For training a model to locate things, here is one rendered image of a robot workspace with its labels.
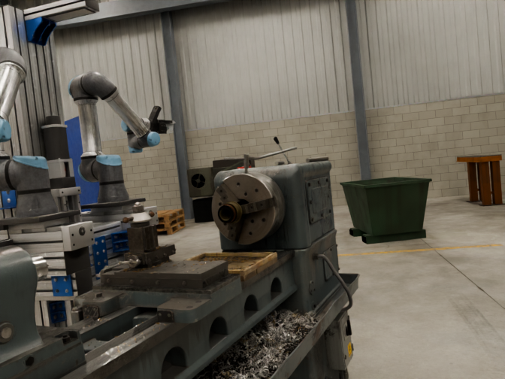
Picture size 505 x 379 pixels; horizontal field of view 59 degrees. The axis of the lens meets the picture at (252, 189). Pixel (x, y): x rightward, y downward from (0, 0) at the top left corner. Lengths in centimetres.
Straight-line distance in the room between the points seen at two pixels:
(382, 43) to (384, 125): 207
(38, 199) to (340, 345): 157
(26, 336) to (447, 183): 1162
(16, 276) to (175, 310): 43
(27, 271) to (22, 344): 15
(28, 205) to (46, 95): 60
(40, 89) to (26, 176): 51
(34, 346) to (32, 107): 129
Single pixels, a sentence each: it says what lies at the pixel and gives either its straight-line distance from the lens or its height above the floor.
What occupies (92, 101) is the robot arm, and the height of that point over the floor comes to 166.
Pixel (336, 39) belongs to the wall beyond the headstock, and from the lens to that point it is 1230.
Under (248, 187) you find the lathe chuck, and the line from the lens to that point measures 193.
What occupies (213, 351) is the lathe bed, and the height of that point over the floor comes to 70.
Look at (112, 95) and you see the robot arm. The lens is 231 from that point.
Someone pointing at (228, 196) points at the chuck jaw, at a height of 115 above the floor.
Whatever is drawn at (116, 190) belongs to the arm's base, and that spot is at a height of 121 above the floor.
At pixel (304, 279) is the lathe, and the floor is 73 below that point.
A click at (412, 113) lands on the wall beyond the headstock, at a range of 1209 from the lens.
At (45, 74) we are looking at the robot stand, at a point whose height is 177.
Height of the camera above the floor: 126
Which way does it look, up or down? 3 degrees down
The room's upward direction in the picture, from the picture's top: 6 degrees counter-clockwise
